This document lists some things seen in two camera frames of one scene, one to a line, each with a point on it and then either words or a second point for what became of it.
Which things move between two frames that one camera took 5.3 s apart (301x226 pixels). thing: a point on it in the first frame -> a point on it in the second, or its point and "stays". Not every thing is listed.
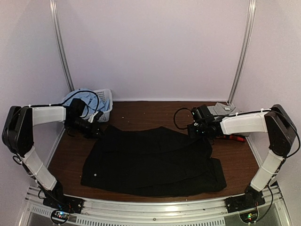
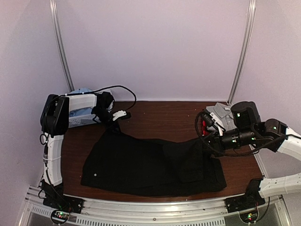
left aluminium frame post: [59, 42] stays
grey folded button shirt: [221, 108] stays
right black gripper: [191, 132] -> [216, 136]
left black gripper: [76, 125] -> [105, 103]
